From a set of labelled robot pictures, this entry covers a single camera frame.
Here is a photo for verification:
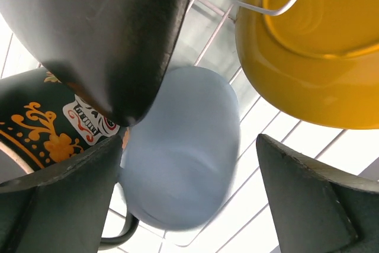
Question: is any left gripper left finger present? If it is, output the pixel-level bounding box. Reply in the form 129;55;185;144
1;135;122;252

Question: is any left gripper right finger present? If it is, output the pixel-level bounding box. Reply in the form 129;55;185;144
256;134;378;252

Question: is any light blue plastic cup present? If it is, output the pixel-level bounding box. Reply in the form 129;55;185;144
120;66;240;231

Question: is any red black lacquer cup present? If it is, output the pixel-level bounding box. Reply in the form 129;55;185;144
1;68;139;246

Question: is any clear wire dish rack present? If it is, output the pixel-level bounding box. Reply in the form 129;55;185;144
0;0;379;253

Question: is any black floral square plate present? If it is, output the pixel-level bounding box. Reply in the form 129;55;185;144
1;0;190;126

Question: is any yellow round plate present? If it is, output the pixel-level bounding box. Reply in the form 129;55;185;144
236;0;378;130

